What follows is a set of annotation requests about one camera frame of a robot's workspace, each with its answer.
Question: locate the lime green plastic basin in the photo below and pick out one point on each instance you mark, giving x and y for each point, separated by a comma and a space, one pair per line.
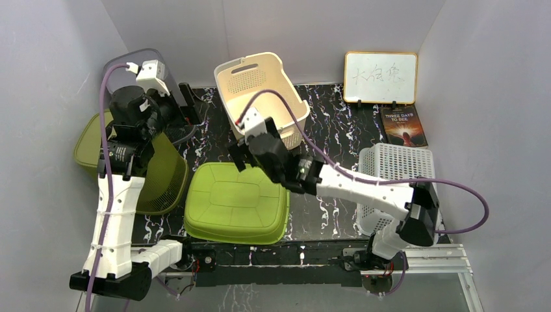
236, 207

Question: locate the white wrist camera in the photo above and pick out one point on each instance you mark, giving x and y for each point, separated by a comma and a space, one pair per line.
252, 125
150, 75

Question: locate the grey slatted bin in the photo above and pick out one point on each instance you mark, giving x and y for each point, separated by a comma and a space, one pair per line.
120, 78

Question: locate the small whiteboard orange frame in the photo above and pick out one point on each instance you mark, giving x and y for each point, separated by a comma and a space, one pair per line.
382, 78

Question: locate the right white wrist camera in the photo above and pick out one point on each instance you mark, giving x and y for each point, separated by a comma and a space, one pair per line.
252, 125

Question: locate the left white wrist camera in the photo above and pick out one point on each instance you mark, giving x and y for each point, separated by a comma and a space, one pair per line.
150, 75

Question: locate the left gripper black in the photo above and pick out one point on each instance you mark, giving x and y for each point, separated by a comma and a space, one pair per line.
190, 112

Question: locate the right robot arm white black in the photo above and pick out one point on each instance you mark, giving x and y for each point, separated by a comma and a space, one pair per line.
413, 205

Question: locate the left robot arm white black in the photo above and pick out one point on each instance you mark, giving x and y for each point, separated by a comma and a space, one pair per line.
137, 166

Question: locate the dark book three days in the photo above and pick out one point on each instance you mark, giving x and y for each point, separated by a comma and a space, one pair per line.
402, 126

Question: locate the pale green colander basket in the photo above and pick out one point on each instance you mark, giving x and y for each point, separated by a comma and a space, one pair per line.
390, 162

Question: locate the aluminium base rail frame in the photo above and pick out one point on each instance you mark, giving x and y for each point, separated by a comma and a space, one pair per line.
308, 262

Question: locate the cream perforated storage basket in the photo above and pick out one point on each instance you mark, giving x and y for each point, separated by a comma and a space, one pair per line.
240, 79

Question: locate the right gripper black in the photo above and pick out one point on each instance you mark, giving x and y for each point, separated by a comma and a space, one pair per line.
238, 152

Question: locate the olive green slatted bin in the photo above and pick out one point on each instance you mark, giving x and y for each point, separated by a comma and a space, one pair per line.
166, 176

